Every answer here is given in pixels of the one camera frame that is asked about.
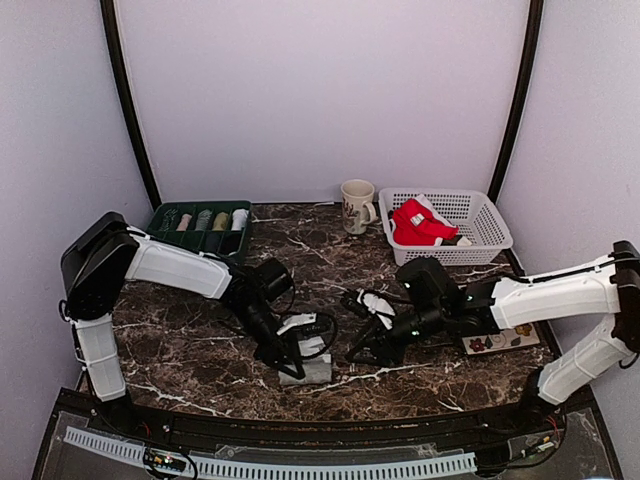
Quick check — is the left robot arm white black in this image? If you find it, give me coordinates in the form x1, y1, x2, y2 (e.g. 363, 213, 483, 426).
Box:
59, 211, 305, 436

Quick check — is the grey-green rolled cloth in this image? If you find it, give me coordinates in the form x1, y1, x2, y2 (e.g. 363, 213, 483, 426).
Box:
195, 209, 212, 231

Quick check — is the patterned dark rolled cloth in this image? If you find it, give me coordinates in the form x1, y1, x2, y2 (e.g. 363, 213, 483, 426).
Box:
158, 208, 179, 232

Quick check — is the right black frame post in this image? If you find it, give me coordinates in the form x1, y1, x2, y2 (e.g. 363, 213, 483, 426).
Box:
487, 0, 545, 203

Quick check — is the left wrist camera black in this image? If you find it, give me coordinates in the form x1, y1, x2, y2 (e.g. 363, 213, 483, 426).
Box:
277, 312, 338, 360

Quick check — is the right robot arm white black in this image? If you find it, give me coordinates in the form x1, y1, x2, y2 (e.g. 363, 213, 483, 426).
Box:
341, 241, 639, 434

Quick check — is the cream floral mug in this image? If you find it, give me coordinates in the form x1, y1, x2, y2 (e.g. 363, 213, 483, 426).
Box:
341, 179, 378, 235

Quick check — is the black front rail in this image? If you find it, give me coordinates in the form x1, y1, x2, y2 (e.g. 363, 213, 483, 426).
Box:
59, 384, 596, 451

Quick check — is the floral square coaster tile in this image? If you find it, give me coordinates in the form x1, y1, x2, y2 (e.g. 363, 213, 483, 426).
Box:
462, 324, 541, 356

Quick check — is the white slotted cable duct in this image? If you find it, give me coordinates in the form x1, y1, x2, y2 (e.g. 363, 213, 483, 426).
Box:
63, 427, 477, 479

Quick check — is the red underwear in basket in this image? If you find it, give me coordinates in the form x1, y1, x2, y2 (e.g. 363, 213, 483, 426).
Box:
391, 194, 462, 247

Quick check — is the pink rolled cloth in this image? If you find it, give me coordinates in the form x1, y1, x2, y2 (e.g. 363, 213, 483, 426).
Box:
176, 214, 193, 232

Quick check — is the white plastic basket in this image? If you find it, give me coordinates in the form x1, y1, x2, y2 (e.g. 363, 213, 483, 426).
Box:
378, 187, 513, 266

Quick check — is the green divided organizer tray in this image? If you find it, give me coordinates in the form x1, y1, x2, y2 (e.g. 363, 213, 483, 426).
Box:
145, 200, 252, 264

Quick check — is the navy underwear cream waistband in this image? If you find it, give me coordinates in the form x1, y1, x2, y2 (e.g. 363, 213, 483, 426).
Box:
203, 232, 223, 254

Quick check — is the left black frame post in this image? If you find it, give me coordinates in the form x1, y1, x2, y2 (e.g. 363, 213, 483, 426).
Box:
99, 0, 162, 209

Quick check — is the olive rolled cloth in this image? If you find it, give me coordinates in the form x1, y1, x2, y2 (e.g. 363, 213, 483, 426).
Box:
212, 212, 229, 232

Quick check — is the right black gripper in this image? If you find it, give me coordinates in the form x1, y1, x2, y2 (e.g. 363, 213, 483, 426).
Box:
345, 301, 447, 368

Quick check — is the small green circuit board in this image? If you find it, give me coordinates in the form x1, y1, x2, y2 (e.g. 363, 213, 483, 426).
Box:
143, 449, 188, 474

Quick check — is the grey underwear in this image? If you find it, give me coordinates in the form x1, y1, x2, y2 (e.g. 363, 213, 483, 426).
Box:
278, 336, 333, 386

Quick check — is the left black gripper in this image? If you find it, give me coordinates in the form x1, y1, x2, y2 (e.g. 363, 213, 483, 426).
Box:
231, 301, 306, 380

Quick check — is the white rolled cloth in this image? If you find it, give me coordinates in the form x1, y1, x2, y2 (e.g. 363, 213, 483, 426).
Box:
231, 209, 250, 231

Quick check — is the black frame post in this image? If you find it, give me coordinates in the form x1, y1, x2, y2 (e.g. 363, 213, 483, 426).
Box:
99, 0, 162, 209
487, 0, 545, 203

